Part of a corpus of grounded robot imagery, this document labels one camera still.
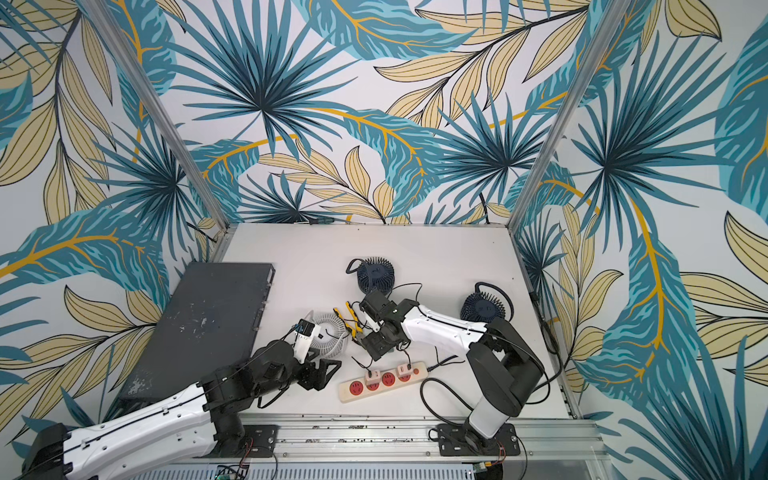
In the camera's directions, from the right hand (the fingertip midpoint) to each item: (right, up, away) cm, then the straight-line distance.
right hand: (370, 352), depth 85 cm
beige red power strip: (-3, -8, -5) cm, 10 cm away
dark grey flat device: (-47, +8, +5) cm, 48 cm away
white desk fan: (-10, +5, -1) cm, 11 cm away
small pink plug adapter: (+10, -3, -7) cm, 12 cm away
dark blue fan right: (+34, +11, +7) cm, 37 cm away
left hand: (-10, 0, -9) cm, 14 cm away
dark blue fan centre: (+1, +22, +13) cm, 25 cm away
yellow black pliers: (-6, +5, +8) cm, 11 cm away
